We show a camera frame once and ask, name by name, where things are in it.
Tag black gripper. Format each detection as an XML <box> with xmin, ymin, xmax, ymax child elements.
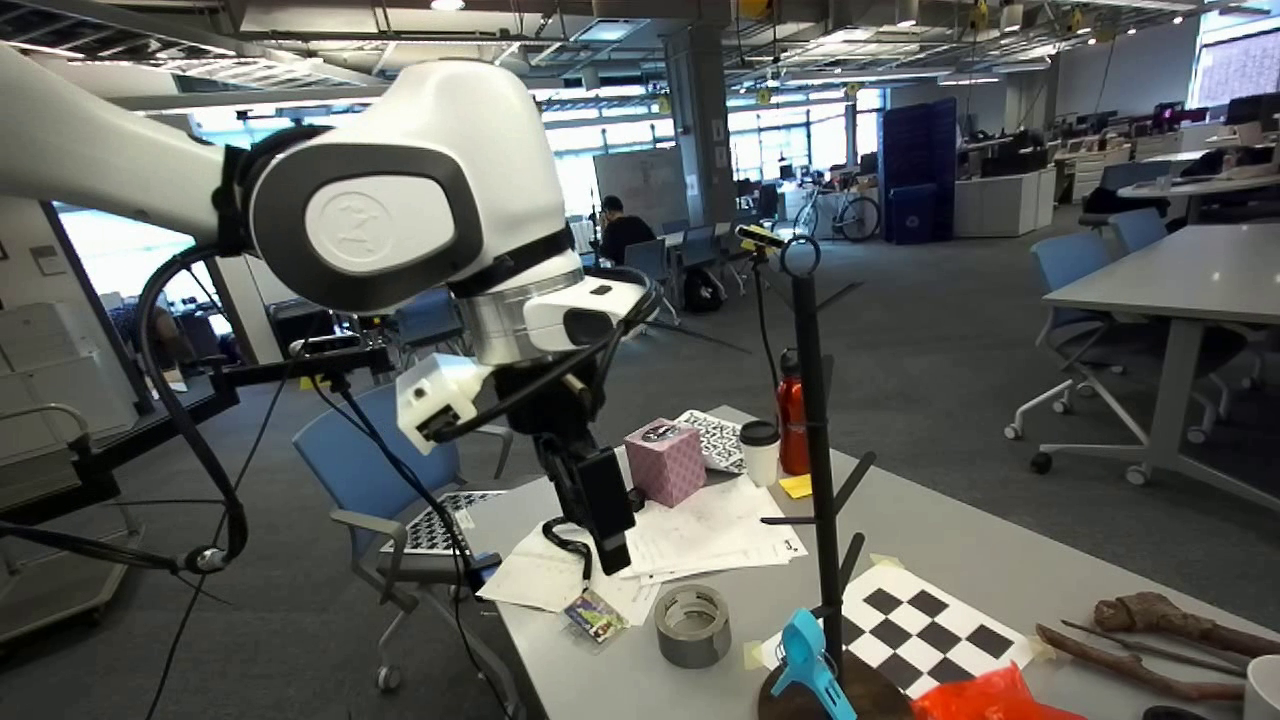
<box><xmin>529</xmin><ymin>379</ymin><xmax>644</xmax><ymax>581</ymax></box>

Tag black hanger stand brown base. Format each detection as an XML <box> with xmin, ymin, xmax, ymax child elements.
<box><xmin>750</xmin><ymin>232</ymin><xmax>922</xmax><ymax>720</ymax></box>

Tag small green yellow box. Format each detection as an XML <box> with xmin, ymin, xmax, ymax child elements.
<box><xmin>560</xmin><ymin>584</ymin><xmax>631</xmax><ymax>650</ymax></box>

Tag white printed paper sheet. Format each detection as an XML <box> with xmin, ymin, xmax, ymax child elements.
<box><xmin>475</xmin><ymin>515</ymin><xmax>664</xmax><ymax>631</ymax></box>
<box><xmin>626</xmin><ymin>476</ymin><xmax>813</xmax><ymax>584</ymax></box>

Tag pink tissue box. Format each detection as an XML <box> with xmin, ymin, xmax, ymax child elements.
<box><xmin>620</xmin><ymin>417</ymin><xmax>713</xmax><ymax>512</ymax></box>

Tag white cup black lid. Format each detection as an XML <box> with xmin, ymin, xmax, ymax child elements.
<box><xmin>734</xmin><ymin>417</ymin><xmax>788</xmax><ymax>492</ymax></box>

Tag silver laptop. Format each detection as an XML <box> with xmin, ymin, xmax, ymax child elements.
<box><xmin>377</xmin><ymin>484</ymin><xmax>498</xmax><ymax>563</ymax></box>

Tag red drink bottle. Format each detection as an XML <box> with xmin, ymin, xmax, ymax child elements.
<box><xmin>773</xmin><ymin>350</ymin><xmax>816</xmax><ymax>480</ymax></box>

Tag blue conference chair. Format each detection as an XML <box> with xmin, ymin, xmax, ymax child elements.
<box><xmin>614</xmin><ymin>238</ymin><xmax>680</xmax><ymax>330</ymax></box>

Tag seated person dark clothes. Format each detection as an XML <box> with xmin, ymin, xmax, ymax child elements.
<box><xmin>590</xmin><ymin>191</ymin><xmax>658</xmax><ymax>272</ymax></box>

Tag black white checkerboard sheet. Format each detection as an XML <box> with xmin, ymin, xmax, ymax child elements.
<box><xmin>832</xmin><ymin>555</ymin><xmax>1041</xmax><ymax>704</ymax></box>

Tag grey partition board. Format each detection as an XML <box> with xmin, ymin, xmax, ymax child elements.
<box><xmin>590</xmin><ymin>144</ymin><xmax>693</xmax><ymax>240</ymax></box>

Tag orange plastic bag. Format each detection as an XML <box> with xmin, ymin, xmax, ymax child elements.
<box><xmin>909</xmin><ymin>662</ymin><xmax>1090</xmax><ymax>720</ymax></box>

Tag blue cabinet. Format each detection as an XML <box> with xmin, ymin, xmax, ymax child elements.
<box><xmin>876</xmin><ymin>98</ymin><xmax>961</xmax><ymax>250</ymax></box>

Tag straight brown wood stick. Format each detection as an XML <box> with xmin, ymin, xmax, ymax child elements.
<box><xmin>1036</xmin><ymin>622</ymin><xmax>1250</xmax><ymax>708</ymax></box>

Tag gnarled brown wood stick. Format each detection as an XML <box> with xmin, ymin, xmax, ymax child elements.
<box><xmin>1090</xmin><ymin>588</ymin><xmax>1280</xmax><ymax>662</ymax></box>

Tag grey office table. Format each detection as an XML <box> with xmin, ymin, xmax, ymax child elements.
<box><xmin>1041</xmin><ymin>216</ymin><xmax>1280</xmax><ymax>515</ymax></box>

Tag grey duct tape roll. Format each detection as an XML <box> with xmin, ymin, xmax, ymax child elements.
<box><xmin>651</xmin><ymin>581</ymin><xmax>734</xmax><ymax>672</ymax></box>

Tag black camera stand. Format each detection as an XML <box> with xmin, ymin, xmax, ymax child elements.
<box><xmin>733</xmin><ymin>222</ymin><xmax>790</xmax><ymax>414</ymax></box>

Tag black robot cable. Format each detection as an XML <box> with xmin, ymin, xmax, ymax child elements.
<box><xmin>131</xmin><ymin>244</ymin><xmax>254</xmax><ymax>581</ymax></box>

